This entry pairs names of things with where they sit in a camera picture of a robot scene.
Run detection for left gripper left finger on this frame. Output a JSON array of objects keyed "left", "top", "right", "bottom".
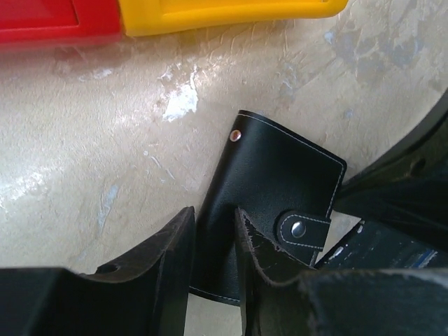
[{"left": 1, "top": 207, "right": 195, "bottom": 335}]

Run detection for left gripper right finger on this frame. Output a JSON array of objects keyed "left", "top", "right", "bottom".
[{"left": 235, "top": 209, "right": 447, "bottom": 335}]

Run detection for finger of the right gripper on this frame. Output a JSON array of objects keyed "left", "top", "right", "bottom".
[{"left": 316, "top": 108, "right": 447, "bottom": 270}]

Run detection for black leather card holder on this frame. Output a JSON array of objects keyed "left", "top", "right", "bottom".
[{"left": 190, "top": 110, "right": 347, "bottom": 305}]

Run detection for red plastic bin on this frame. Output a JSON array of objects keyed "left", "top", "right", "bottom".
[{"left": 1, "top": 0, "right": 122, "bottom": 50}]

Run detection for yellow plastic bin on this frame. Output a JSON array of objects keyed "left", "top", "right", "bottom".
[{"left": 118, "top": 0, "right": 348, "bottom": 37}]

